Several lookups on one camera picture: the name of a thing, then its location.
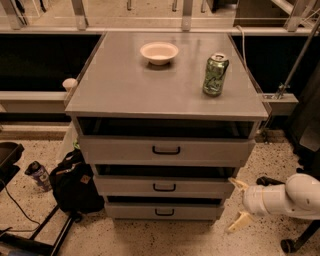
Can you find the dark water bottle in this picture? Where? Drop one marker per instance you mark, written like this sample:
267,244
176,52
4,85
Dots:
39,174

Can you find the black bin at left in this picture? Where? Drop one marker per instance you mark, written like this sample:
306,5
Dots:
10,153

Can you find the white bowl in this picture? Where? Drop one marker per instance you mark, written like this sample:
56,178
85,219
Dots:
159,53

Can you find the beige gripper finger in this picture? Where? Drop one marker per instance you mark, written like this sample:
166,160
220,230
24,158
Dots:
240,185
242,220

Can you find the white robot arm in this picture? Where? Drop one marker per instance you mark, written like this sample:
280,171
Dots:
297,197

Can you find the grey drawer cabinet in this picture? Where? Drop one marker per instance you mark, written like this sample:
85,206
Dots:
123,95

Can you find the small white cup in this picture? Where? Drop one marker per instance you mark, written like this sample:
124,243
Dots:
69,84

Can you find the black backpack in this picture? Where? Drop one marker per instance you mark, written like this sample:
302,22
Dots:
73,186

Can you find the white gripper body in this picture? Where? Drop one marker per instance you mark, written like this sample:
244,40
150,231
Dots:
254,199

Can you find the grey drawer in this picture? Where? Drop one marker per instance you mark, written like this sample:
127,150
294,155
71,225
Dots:
163,187
147,211
165,151

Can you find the metal diagonal rod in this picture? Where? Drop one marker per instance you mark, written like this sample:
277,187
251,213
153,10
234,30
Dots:
283,86

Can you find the green soda can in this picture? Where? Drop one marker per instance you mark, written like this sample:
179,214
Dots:
216,67

